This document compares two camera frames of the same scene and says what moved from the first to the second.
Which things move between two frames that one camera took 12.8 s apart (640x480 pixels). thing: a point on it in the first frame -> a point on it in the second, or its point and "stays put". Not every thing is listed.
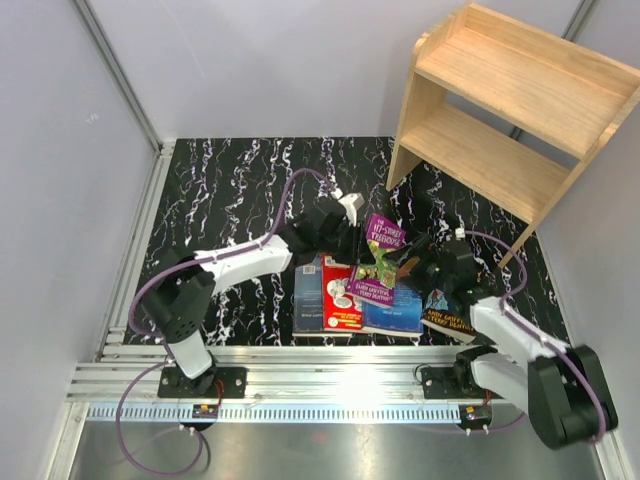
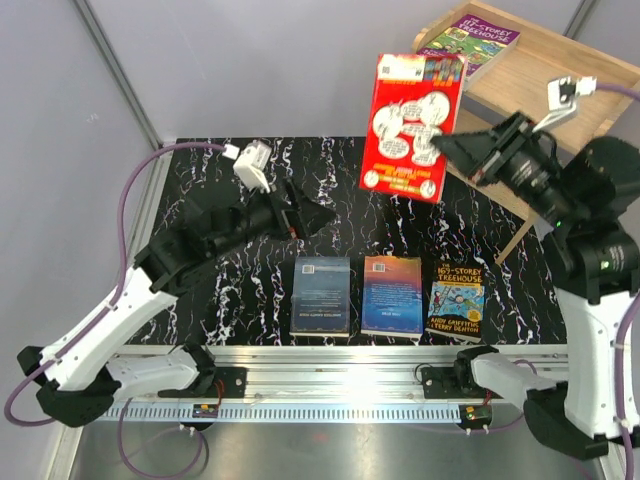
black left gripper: x=357 y=251 -> x=310 y=216
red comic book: x=339 y=309 -> x=416 y=99
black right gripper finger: x=409 y=251 -> x=476 y=168
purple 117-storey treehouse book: x=376 y=282 -> x=481 y=43
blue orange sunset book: x=405 y=317 stays put
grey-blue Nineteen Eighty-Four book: x=308 y=304 stays put
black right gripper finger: x=417 y=271 -> x=477 y=147
